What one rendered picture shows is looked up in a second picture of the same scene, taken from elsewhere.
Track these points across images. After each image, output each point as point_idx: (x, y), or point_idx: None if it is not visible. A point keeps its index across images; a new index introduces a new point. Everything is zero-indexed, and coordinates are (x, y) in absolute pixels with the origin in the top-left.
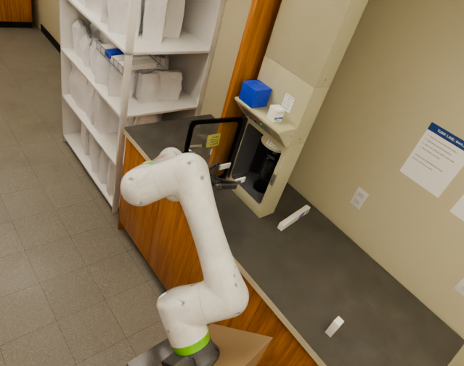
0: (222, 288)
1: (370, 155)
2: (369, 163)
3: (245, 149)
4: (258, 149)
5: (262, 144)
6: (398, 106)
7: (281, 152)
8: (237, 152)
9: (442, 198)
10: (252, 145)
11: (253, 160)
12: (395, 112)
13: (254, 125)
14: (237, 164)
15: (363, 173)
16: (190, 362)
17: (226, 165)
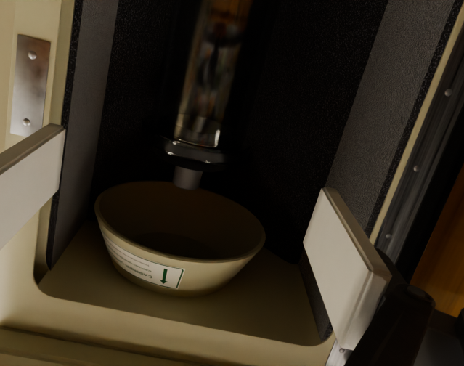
0: None
1: (1, 137)
2: None
3: (373, 143)
4: (343, 103)
5: (321, 135)
6: None
7: (31, 279)
8: (409, 149)
9: None
10: (352, 152)
11: (371, 27)
12: None
13: (270, 346)
14: (429, 30)
15: None
16: None
17: (321, 247)
